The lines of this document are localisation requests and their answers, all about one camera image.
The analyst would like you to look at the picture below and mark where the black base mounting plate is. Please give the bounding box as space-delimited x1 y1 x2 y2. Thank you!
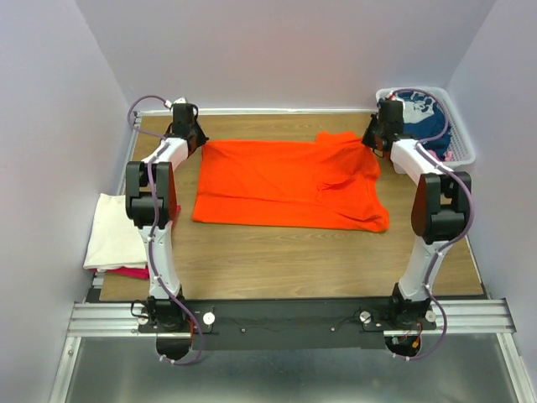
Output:
131 297 439 359

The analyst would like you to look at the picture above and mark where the magenta folded t-shirt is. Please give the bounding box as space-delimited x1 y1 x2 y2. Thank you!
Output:
112 204 181 280

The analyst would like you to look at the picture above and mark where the navy blue printed t-shirt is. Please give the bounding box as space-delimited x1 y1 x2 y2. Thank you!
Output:
378 88 451 154

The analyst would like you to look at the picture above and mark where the pink garment in basket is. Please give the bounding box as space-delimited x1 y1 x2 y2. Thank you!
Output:
428 149 453 162

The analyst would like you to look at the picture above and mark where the white folded t-shirt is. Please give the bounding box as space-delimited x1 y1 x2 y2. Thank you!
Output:
83 193 147 272

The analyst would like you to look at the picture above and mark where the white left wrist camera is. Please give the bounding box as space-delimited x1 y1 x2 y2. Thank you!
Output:
163 97 187 109

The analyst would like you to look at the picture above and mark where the white plastic laundry basket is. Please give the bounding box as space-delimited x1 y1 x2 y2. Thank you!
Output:
376 86 476 169

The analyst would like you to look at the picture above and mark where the orange t-shirt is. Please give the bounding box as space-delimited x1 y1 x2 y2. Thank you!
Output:
192 132 389 233

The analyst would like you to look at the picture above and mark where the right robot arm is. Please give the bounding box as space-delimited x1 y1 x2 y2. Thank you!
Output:
362 99 473 328

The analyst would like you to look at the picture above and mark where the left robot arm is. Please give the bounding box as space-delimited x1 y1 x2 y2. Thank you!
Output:
125 97 208 332

